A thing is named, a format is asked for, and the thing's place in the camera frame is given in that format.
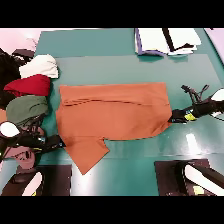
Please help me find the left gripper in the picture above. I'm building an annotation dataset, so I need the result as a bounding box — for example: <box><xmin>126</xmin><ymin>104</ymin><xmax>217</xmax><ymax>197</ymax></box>
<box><xmin>42</xmin><ymin>133</ymin><xmax>67</xmax><ymax>151</ymax></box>

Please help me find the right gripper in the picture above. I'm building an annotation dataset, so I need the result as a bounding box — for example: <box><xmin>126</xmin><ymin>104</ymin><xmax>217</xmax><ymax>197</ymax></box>
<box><xmin>169</xmin><ymin>106</ymin><xmax>199</xmax><ymax>124</ymax></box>

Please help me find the orange T-shirt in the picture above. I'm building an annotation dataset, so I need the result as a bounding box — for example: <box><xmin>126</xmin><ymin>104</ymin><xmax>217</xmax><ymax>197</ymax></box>
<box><xmin>55</xmin><ymin>81</ymin><xmax>174</xmax><ymax>176</ymax></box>

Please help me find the brown garment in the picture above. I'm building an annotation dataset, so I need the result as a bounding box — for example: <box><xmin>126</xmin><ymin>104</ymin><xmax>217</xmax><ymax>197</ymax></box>
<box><xmin>2</xmin><ymin>126</ymin><xmax>45</xmax><ymax>169</ymax></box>

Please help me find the green garment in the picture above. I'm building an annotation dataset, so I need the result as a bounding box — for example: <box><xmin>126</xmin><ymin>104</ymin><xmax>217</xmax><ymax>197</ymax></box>
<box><xmin>5</xmin><ymin>94</ymin><xmax>50</xmax><ymax>128</ymax></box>

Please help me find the red garment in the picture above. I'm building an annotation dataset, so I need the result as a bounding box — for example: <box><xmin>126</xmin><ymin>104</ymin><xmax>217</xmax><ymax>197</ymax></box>
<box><xmin>3</xmin><ymin>73</ymin><xmax>52</xmax><ymax>98</ymax></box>

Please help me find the white garment with purple edge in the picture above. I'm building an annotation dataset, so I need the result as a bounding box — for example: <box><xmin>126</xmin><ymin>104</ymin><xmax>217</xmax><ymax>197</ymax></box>
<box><xmin>134</xmin><ymin>28</ymin><xmax>171</xmax><ymax>57</ymax></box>

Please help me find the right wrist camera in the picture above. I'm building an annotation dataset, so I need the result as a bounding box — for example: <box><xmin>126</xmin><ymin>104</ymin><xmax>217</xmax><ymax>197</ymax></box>
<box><xmin>180</xmin><ymin>84</ymin><xmax>201</xmax><ymax>103</ymax></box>

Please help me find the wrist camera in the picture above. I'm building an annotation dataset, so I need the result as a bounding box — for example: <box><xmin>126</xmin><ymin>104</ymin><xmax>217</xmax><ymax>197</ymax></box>
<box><xmin>180</xmin><ymin>84</ymin><xmax>201</xmax><ymax>103</ymax></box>
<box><xmin>22</xmin><ymin>114</ymin><xmax>48</xmax><ymax>136</ymax></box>

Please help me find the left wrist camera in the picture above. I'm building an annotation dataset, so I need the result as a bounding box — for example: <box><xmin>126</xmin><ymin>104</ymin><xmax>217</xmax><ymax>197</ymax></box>
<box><xmin>22</xmin><ymin>114</ymin><xmax>48</xmax><ymax>136</ymax></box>

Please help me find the black cable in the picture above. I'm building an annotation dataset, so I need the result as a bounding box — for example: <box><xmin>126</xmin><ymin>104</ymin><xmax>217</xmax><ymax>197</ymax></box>
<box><xmin>197</xmin><ymin>84</ymin><xmax>211</xmax><ymax>101</ymax></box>

